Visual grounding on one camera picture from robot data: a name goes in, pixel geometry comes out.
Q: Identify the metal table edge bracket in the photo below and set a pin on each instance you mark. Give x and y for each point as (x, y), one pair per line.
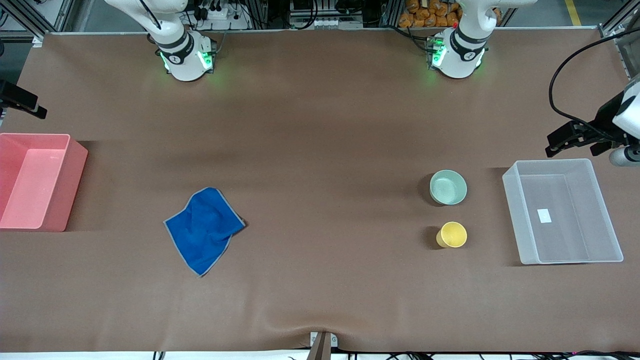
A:
(323, 345)

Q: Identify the pale green bowl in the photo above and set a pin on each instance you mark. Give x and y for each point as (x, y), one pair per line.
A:
(448, 187)

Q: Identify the white power strip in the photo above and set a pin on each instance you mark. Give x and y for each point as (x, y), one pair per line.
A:
(220, 16)

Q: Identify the blue cloth with grey hem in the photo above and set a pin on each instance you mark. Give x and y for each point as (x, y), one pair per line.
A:
(205, 230)

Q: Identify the orange packaged items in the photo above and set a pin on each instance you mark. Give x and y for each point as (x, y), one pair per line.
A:
(430, 14)

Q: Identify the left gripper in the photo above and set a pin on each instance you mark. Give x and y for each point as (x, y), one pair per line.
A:
(603, 120)

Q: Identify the pink plastic bin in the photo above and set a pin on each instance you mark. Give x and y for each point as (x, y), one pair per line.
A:
(35, 182)

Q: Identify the clear plastic bin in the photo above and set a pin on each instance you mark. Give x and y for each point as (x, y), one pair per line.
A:
(562, 215)

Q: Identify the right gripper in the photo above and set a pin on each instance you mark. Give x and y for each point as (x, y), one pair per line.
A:
(19, 100)

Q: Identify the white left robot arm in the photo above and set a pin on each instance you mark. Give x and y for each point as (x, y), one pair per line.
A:
(457, 57)

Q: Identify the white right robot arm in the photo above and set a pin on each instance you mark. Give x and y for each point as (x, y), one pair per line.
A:
(185, 55)

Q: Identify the aluminium frame post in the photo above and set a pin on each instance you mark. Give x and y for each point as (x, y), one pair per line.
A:
(35, 20)
(617, 30)

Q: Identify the yellow cup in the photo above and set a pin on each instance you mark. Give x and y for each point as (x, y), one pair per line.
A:
(452, 235)

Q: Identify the white label sticker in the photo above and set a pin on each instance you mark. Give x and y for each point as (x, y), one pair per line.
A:
(544, 216)

